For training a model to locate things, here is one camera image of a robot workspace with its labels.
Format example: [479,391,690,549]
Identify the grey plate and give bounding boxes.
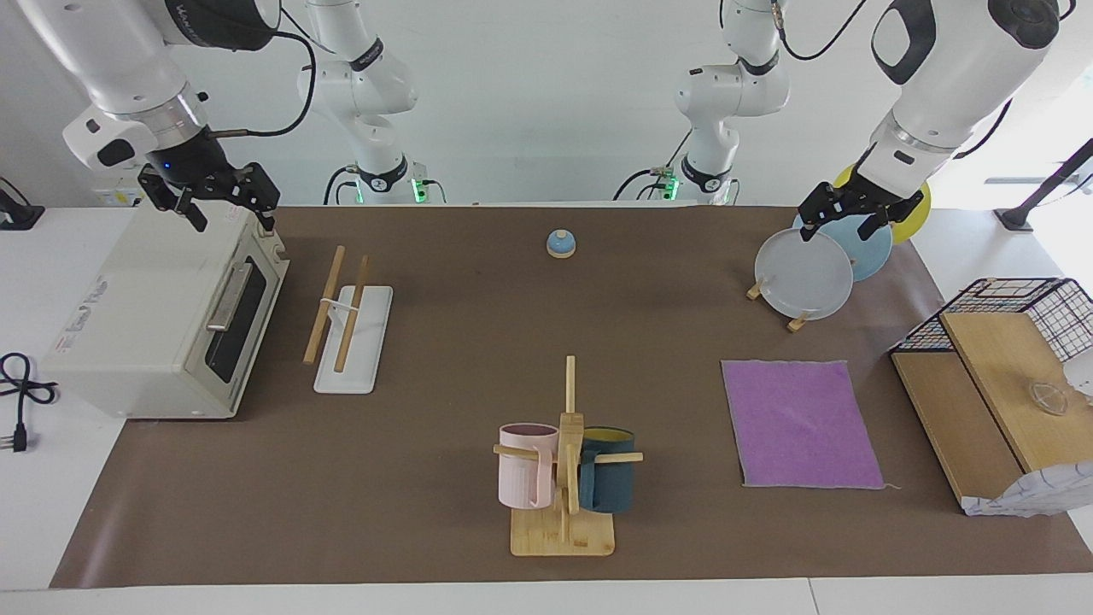
[755,228,855,321]

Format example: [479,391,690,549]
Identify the white patterned paper sheet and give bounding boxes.
[961,461,1093,518]

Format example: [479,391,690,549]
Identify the clear glass lid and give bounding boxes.
[1029,382,1070,417]

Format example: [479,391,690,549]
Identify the cream toaster oven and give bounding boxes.
[41,198,289,420]

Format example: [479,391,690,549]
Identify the wooden mug tree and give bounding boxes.
[493,355,644,558]

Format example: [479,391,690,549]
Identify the wooden plate rack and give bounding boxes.
[746,278,810,333]

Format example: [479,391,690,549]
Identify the black camera stand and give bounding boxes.
[995,138,1093,231]

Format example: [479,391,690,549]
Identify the brown table mat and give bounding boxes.
[50,205,1093,589]

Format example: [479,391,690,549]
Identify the purple grey-backed towel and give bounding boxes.
[722,359,886,490]

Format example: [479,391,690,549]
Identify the light blue plate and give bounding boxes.
[792,214,894,283]

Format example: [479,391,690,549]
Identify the white towel rack wooden bars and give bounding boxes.
[303,245,394,395]

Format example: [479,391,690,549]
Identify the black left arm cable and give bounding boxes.
[773,0,868,62]

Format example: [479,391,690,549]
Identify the dark teal mug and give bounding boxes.
[579,426,636,514]

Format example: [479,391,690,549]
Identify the yellow plate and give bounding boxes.
[833,165,932,244]

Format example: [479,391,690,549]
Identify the black wire basket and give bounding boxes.
[888,278,1093,364]

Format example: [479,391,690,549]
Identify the pink mug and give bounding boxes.
[499,423,559,510]

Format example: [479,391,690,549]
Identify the black clamp stand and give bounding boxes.
[0,177,45,230]

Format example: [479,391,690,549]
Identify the black power cord with plug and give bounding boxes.
[0,353,59,454]

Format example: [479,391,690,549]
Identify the black base cable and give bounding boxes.
[323,165,359,206]
[613,132,693,202]

